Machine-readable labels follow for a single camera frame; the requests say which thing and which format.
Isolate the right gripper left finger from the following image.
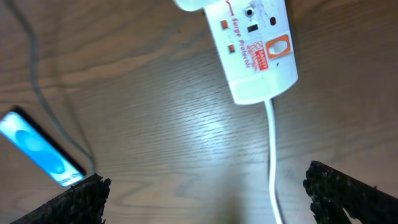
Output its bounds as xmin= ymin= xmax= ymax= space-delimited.
xmin=11 ymin=174 xmax=111 ymax=224

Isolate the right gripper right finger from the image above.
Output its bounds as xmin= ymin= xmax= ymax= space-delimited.
xmin=303 ymin=161 xmax=397 ymax=224

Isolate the blue screen Galaxy smartphone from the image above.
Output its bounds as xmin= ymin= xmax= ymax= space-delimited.
xmin=1 ymin=106 xmax=86 ymax=187

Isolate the black USB charging cable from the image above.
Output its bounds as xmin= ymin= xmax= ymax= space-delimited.
xmin=6 ymin=0 xmax=97 ymax=175

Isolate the white power strip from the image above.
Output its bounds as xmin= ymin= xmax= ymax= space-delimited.
xmin=174 ymin=0 xmax=298 ymax=105

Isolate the white power strip cord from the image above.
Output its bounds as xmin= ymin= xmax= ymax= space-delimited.
xmin=263 ymin=98 xmax=284 ymax=224

